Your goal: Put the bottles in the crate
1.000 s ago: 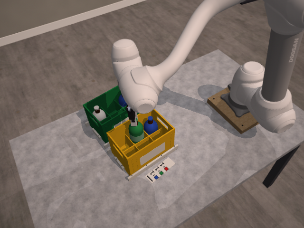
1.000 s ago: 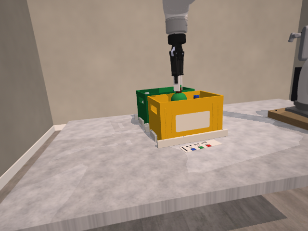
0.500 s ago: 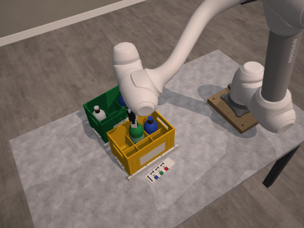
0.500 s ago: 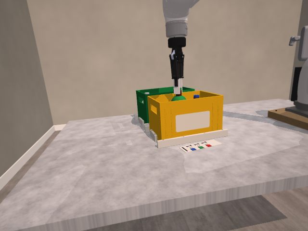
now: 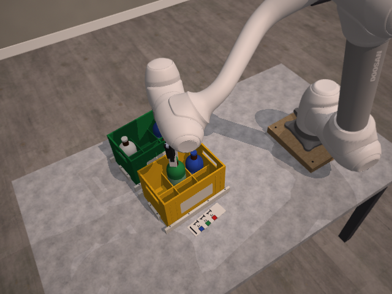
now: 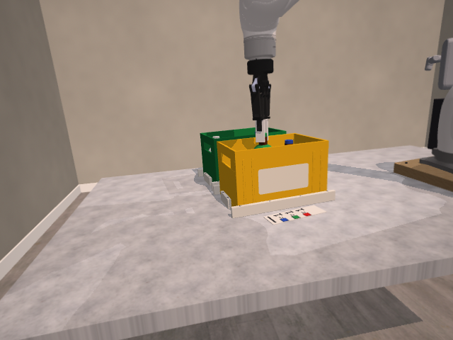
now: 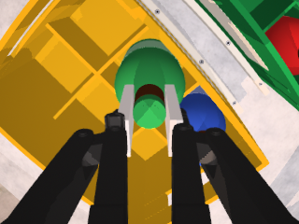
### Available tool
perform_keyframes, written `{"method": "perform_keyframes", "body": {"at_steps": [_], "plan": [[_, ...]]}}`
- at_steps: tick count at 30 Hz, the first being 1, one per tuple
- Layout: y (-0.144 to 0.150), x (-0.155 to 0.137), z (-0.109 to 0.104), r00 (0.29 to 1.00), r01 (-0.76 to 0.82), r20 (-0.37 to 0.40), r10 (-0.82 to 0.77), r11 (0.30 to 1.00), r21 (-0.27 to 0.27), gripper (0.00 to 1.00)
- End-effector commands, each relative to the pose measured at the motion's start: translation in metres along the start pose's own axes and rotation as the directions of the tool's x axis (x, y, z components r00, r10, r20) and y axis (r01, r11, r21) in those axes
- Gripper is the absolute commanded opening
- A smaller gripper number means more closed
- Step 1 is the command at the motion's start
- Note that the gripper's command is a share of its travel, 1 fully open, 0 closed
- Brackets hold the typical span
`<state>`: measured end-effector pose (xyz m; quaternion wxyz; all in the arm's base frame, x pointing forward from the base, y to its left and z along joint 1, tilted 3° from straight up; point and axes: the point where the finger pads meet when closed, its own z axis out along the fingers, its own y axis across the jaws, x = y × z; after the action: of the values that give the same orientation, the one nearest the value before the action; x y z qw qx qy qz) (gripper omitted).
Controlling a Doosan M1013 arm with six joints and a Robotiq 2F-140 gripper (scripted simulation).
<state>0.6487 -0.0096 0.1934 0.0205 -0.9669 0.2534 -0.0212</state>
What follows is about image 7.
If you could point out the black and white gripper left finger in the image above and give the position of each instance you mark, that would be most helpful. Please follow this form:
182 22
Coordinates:
55 195

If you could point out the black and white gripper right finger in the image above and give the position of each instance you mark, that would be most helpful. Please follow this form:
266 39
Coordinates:
244 194

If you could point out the yellow crate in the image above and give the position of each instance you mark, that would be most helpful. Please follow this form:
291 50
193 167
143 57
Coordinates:
38 78

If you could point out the green plastic crate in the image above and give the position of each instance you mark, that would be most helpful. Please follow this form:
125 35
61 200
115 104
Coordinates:
245 23

